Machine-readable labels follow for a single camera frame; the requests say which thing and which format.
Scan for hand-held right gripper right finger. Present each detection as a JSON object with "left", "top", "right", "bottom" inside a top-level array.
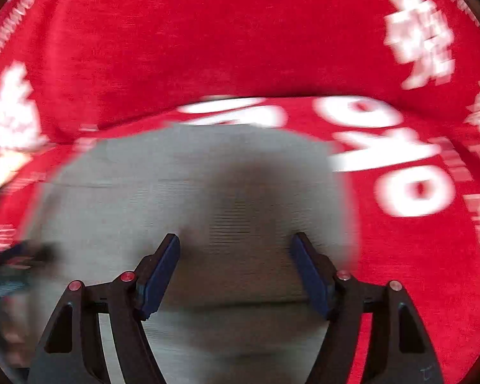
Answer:
[{"left": 290, "top": 232, "right": 444, "bottom": 384}]

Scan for red printed pillow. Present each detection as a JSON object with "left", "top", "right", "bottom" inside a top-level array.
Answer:
[{"left": 0, "top": 0, "right": 480, "bottom": 147}]

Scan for red printed blanket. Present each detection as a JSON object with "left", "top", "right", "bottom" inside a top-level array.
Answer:
[{"left": 0, "top": 95, "right": 480, "bottom": 384}]

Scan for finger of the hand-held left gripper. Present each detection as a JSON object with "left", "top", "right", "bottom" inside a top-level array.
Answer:
[{"left": 0, "top": 241, "right": 60, "bottom": 268}]

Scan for grey knit garment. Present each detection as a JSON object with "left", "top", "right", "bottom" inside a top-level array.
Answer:
[{"left": 24, "top": 122, "right": 358, "bottom": 384}]

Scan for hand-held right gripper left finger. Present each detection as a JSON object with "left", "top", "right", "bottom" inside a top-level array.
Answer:
[{"left": 26, "top": 233, "right": 181, "bottom": 384}]

